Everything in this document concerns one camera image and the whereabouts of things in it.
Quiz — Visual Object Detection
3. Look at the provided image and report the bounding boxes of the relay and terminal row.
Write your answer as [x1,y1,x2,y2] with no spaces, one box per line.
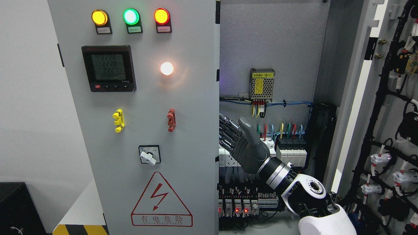
[217,181,284,218]

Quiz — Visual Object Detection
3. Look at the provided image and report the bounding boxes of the green indicator light left door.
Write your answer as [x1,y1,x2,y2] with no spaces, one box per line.
[123,8,143,34]

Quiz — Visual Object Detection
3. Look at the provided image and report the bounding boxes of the yellow terminal connector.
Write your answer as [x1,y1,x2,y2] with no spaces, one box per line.
[112,109,125,133]

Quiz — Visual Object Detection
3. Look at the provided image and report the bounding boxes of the red terminal connector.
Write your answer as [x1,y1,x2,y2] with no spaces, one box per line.
[167,109,176,133]

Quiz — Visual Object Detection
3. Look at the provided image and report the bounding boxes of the black box at left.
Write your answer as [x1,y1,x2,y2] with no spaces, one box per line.
[0,182,46,235]

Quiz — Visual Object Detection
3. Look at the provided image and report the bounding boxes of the yellow indicator light left door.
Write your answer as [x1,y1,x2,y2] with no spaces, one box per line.
[91,9,112,35]

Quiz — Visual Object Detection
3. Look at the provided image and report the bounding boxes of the red electric hazard warning sticker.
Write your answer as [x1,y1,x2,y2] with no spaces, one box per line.
[131,172,193,227]

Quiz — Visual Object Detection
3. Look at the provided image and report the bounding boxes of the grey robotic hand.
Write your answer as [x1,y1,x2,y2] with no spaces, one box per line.
[219,113,270,174]

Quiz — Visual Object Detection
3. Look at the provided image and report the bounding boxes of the white glowing indicator lamp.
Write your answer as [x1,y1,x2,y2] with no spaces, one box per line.
[160,62,174,76]

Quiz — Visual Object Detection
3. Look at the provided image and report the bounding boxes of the metal mesh power supply module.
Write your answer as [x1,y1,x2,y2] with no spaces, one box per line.
[249,68,276,100]

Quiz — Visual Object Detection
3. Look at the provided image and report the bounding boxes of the black cable bundle right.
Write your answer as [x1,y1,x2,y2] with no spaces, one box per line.
[304,103,353,209]

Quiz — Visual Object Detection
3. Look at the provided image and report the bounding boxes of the white socket breaker row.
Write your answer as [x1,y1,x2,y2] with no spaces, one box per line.
[218,137,276,167]

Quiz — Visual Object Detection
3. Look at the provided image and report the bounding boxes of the black surge protector modules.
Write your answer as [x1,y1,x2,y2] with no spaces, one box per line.
[275,137,307,169]

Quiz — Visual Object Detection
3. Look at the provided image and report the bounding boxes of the red indicator light left door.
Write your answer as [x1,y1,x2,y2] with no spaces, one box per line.
[154,8,172,33]

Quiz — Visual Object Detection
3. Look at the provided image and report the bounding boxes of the grey cabinet door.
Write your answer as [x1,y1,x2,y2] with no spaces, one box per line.
[314,0,417,235]
[48,0,219,235]

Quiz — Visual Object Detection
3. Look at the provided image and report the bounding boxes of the black digital power meter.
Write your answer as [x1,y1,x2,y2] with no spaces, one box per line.
[82,45,136,92]

